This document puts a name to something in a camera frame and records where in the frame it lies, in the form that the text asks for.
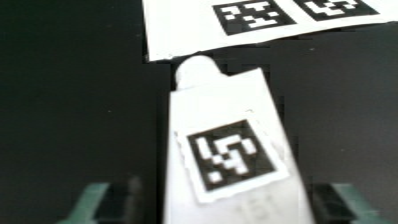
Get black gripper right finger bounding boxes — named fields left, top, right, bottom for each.
left=310, top=183, right=381, bottom=224

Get white stool leg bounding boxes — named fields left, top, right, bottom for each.
left=162, top=56, right=315, bottom=224

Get paper sheet with tags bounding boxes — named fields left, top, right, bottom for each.
left=143, top=0, right=398, bottom=61

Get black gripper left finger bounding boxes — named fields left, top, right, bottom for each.
left=59, top=177, right=144, bottom=224

